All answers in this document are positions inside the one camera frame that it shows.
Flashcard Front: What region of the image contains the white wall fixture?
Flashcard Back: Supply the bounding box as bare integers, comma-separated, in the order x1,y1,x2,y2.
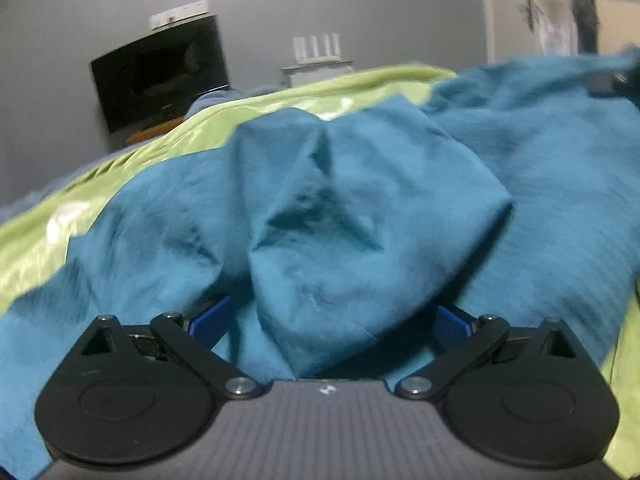
149,0,209,30

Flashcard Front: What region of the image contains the dark hanging cloth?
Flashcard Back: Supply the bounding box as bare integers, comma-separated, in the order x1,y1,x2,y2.
572,0,600,55

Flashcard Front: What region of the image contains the light green blanket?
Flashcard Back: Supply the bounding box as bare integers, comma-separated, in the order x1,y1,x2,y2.
0,64,640,480

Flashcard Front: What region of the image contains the white door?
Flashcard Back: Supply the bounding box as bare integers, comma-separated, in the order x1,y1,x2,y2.
477,0,581,66

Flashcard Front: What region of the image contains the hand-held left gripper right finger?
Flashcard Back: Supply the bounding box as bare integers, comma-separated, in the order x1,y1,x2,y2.
395,305,581,402

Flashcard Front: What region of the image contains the wooden desk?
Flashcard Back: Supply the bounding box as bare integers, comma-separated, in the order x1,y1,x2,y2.
125,116,187,146

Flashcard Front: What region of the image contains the black monitor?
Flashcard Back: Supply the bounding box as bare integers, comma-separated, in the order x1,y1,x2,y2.
90,14,230,135

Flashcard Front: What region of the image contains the teal hooded jacket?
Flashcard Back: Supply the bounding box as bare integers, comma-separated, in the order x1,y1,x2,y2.
0,47,640,480

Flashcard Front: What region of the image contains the white router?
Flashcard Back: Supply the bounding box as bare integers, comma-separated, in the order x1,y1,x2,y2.
292,33,343,66

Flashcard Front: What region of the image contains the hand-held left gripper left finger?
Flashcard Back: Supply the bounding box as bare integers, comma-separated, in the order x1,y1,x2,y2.
73,296,262,402

